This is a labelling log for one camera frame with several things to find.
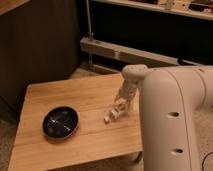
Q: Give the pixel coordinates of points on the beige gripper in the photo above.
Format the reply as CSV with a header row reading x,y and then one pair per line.
x,y
127,92

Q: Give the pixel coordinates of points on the small white bottle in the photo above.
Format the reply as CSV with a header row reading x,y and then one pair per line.
x,y
117,111

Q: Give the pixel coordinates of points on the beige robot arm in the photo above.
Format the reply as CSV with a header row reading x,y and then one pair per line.
x,y
168,98

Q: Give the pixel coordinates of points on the black ceramic bowl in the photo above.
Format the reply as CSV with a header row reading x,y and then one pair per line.
x,y
60,122

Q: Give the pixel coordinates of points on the grey metal beam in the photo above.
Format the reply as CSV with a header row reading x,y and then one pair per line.
x,y
129,55

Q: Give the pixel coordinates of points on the wooden table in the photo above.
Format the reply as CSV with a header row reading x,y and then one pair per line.
x,y
91,97

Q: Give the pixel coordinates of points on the metal pole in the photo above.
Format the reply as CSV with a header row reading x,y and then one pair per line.
x,y
90,31

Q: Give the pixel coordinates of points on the wooden shelf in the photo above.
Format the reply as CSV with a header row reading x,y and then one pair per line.
x,y
178,7

